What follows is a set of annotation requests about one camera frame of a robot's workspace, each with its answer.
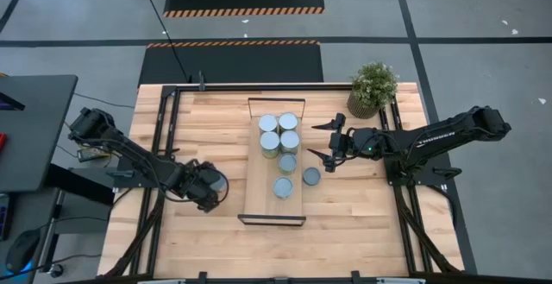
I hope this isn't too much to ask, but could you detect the cream teal peas can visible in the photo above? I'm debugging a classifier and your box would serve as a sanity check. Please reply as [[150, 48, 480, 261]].
[[301, 167, 323, 187]]

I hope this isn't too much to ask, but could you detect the black metal rig frame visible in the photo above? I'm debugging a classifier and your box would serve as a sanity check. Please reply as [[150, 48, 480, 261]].
[[103, 83, 465, 284]]

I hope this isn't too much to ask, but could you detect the black computer mouse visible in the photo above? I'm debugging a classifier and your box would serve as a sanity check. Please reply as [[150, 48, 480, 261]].
[[4, 229, 42, 275]]

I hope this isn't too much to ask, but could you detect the red white diced tomatoes can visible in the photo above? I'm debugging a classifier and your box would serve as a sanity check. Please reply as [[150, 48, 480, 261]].
[[209, 172, 229, 194]]

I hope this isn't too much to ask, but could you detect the black desk top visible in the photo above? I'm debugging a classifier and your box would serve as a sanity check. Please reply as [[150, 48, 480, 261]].
[[0, 74, 78, 193]]

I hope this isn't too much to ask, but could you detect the green dotted can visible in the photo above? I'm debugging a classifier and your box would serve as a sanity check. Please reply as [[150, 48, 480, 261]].
[[273, 176, 294, 200]]

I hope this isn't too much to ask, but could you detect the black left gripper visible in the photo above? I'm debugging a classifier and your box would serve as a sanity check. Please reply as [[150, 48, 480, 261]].
[[179, 159, 221, 213]]

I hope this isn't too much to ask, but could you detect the wooden shelf with black frame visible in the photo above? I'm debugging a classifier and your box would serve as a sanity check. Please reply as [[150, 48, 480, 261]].
[[237, 97, 307, 227]]

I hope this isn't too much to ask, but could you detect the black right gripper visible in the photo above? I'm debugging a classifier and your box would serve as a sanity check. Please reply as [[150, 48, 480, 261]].
[[306, 113, 355, 173]]

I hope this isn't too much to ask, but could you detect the white carrot pea print can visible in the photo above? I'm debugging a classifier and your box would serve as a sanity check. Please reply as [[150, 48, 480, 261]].
[[277, 153, 298, 176]]

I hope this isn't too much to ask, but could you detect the black power adapter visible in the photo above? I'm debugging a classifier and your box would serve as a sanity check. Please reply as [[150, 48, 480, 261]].
[[76, 145, 111, 163]]

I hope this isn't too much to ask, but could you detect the green yellow label can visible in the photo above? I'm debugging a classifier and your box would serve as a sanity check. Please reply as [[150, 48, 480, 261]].
[[278, 111, 299, 133]]

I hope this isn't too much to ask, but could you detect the grey side table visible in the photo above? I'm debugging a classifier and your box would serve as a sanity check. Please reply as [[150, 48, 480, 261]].
[[0, 186, 60, 284]]

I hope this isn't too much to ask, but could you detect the long black floor cable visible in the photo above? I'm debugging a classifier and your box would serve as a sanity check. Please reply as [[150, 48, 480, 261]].
[[138, 0, 191, 83]]

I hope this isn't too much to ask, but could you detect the potted plant in woven pot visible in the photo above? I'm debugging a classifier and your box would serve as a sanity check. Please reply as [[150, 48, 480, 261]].
[[347, 61, 400, 120]]

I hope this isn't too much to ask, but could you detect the blue yellow corn can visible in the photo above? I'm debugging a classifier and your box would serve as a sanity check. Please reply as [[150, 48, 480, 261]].
[[257, 113, 279, 135]]

